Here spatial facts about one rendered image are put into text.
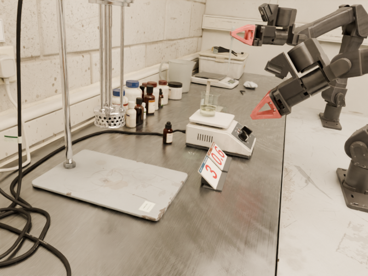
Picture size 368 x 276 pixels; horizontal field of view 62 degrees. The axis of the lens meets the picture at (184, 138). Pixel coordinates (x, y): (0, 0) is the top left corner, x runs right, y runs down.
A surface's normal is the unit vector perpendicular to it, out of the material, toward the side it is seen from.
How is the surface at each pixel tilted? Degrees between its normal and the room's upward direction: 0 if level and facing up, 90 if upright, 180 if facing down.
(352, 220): 0
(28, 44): 90
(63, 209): 0
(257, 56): 90
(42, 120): 90
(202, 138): 90
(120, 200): 0
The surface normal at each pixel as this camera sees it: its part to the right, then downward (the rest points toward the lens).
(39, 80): 0.95, 0.19
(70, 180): 0.08, -0.92
